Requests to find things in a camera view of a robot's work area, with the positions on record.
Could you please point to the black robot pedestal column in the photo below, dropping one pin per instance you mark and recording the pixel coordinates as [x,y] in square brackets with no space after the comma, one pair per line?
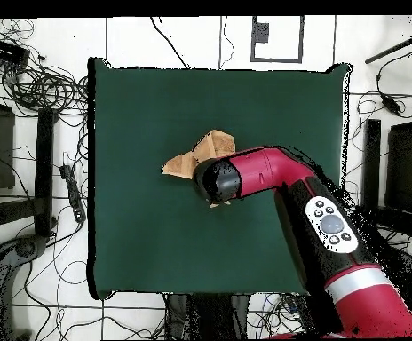
[206,316]

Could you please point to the black network switch box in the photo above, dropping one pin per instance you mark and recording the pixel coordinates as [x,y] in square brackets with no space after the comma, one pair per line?
[5,51]

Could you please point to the black power adapter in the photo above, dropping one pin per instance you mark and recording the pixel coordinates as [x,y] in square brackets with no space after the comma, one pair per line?
[390,104]

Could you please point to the orange terry towel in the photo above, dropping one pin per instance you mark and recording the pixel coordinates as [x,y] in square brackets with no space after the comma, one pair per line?
[181,165]

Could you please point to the grey chair base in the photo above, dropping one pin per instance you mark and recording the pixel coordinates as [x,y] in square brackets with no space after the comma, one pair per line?
[25,248]

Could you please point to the dark green table cloth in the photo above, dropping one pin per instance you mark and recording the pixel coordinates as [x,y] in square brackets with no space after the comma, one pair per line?
[156,248]

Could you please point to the small dark grey square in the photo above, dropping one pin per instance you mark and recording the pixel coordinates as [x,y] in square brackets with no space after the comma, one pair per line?
[260,32]

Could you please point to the black power strip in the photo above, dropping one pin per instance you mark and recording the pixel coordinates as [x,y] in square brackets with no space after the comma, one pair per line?
[72,188]

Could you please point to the black tripod rod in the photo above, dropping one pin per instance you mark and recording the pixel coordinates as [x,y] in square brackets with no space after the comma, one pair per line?
[394,48]

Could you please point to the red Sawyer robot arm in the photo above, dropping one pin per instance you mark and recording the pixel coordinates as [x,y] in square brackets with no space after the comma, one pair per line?
[263,167]

